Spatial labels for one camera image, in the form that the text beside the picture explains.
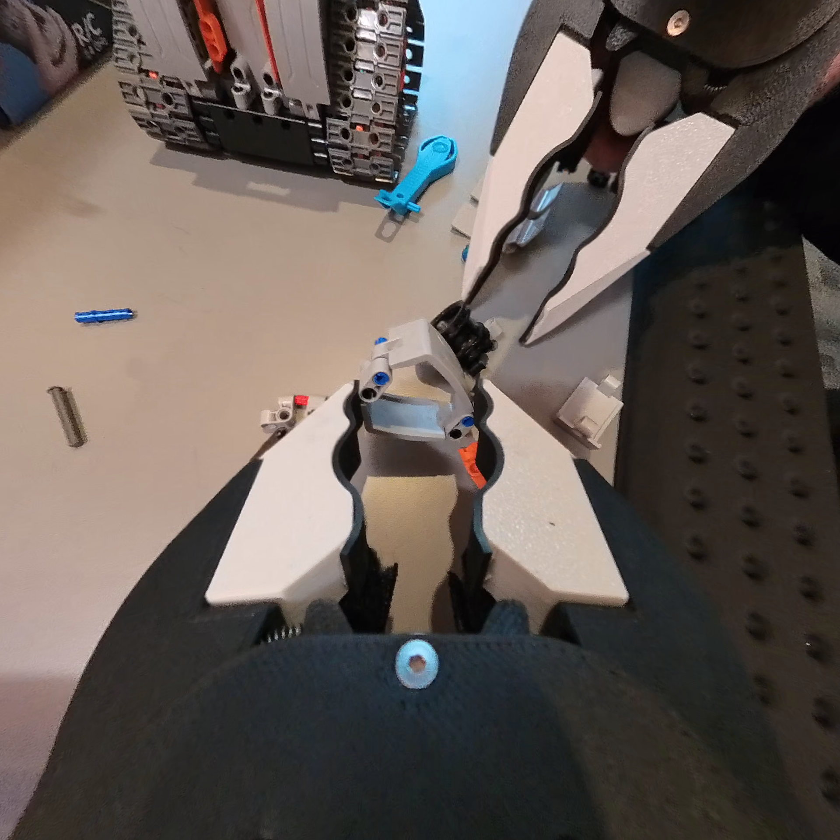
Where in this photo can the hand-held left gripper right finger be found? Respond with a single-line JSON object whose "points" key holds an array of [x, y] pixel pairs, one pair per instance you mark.
{"points": [[551, 525]]}

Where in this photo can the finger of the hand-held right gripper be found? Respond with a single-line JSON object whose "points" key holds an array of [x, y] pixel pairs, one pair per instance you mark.
{"points": [[663, 177], [525, 118]]}

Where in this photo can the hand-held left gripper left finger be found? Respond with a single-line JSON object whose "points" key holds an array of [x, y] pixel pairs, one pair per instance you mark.
{"points": [[282, 525]]}

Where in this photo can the grey connector block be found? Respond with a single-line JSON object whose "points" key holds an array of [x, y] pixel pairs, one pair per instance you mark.
{"points": [[375, 377], [460, 425]]}

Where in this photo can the black toy wheel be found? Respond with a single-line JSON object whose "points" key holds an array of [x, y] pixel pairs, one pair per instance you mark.
{"points": [[466, 341]]}

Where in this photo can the grey panel piece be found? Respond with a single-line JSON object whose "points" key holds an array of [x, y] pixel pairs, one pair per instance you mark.
{"points": [[430, 351]]}

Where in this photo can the person's right hand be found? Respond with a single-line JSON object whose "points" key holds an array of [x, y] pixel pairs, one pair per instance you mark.
{"points": [[607, 148]]}

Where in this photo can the grey panel assembly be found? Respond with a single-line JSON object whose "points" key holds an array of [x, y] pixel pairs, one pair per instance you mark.
{"points": [[538, 213]]}

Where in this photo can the long orange building piece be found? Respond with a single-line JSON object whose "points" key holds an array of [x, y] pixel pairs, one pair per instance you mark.
{"points": [[474, 464]]}

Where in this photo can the grey block with red dot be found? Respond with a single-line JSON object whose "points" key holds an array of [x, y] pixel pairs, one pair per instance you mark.
{"points": [[289, 412]]}

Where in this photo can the loose grey curved panel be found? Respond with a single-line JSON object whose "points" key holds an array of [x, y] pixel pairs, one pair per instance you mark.
{"points": [[590, 413]]}

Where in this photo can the cyan brick separator tool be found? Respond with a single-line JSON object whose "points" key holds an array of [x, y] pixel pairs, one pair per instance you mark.
{"points": [[420, 174]]}

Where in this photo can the dark axle rod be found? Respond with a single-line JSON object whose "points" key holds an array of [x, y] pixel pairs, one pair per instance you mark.
{"points": [[67, 417]]}

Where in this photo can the toy tracked robot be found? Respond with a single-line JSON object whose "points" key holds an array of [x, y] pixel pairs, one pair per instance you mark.
{"points": [[262, 79]]}

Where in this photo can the blue robot kit box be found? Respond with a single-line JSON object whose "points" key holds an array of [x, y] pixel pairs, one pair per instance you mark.
{"points": [[46, 59]]}

